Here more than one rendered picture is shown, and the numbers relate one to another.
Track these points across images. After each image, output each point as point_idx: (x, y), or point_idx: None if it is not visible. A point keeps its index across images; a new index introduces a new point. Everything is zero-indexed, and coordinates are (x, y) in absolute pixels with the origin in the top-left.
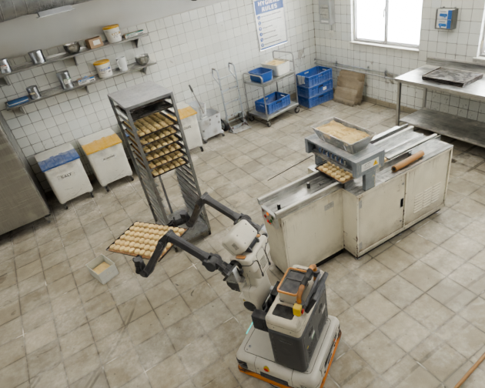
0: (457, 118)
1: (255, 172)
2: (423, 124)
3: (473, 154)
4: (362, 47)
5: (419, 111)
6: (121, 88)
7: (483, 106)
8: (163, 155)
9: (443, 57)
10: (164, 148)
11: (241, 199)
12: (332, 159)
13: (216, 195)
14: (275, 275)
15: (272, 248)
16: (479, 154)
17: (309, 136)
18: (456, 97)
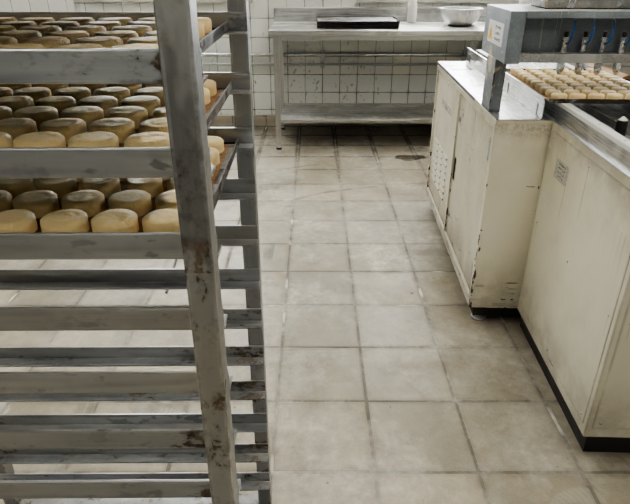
0: (356, 105)
1: (91, 292)
2: (327, 117)
3: (423, 145)
4: (110, 8)
5: (288, 107)
6: None
7: (381, 80)
8: (203, 40)
9: (300, 6)
10: (122, 27)
11: (167, 370)
12: (608, 53)
13: (50, 409)
14: None
15: (629, 376)
16: (429, 143)
17: (513, 9)
18: (334, 74)
